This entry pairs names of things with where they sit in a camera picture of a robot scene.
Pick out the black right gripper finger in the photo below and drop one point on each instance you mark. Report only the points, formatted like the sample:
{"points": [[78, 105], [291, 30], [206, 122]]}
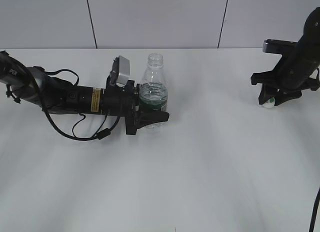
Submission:
{"points": [[266, 93], [281, 97]]}

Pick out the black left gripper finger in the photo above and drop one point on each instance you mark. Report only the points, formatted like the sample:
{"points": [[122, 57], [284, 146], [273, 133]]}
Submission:
{"points": [[152, 117]]}

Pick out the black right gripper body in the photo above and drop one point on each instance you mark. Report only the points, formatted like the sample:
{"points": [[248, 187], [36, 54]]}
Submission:
{"points": [[293, 71]]}

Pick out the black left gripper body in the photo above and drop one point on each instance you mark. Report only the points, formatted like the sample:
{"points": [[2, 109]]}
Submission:
{"points": [[121, 102]]}

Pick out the white green bottle cap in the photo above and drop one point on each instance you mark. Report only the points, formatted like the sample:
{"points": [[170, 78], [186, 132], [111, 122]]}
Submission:
{"points": [[270, 103]]}

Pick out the clear Cestbon water bottle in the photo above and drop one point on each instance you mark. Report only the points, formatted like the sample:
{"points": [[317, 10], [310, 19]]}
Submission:
{"points": [[153, 88]]}

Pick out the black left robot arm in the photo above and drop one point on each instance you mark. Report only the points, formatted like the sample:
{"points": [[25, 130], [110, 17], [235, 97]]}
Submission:
{"points": [[53, 95]]}

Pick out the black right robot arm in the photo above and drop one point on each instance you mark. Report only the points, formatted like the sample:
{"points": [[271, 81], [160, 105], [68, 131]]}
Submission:
{"points": [[311, 34]]}

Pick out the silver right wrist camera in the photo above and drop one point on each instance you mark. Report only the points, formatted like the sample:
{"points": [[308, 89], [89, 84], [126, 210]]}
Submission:
{"points": [[279, 47]]}

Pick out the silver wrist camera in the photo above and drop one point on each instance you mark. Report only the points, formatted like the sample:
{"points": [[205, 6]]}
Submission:
{"points": [[279, 47], [120, 72]]}

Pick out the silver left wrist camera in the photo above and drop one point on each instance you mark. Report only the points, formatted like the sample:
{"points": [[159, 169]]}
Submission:
{"points": [[120, 72]]}

